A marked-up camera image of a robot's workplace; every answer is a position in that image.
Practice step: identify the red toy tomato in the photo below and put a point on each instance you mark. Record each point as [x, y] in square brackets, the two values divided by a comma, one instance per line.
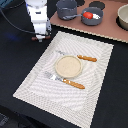
[88, 15]

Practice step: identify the red-brown toy sausage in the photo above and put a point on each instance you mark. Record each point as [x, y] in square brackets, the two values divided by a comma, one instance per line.
[40, 40]

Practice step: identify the white toy fish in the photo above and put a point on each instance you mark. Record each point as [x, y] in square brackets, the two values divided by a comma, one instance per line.
[95, 16]

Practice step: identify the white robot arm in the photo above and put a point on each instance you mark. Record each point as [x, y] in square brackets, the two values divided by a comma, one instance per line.
[37, 10]

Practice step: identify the grey frying pan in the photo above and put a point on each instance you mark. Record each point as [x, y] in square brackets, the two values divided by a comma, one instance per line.
[91, 22]

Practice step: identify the round beige plate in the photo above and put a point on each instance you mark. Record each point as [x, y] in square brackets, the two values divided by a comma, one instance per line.
[68, 66]

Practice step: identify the woven beige placemat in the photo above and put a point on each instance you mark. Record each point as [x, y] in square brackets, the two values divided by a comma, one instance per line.
[72, 104]

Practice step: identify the grey cooking pot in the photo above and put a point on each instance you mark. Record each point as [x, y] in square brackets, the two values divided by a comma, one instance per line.
[66, 9]

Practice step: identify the pink stove board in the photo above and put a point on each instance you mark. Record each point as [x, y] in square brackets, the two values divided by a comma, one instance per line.
[108, 28]

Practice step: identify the beige bowl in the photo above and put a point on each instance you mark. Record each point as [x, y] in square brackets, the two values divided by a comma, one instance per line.
[123, 16]

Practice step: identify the fork with wooden handle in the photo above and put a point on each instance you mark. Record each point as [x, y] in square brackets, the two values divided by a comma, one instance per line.
[66, 81]

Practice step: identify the knife with wooden handle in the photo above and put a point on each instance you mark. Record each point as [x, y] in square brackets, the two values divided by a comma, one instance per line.
[78, 56]

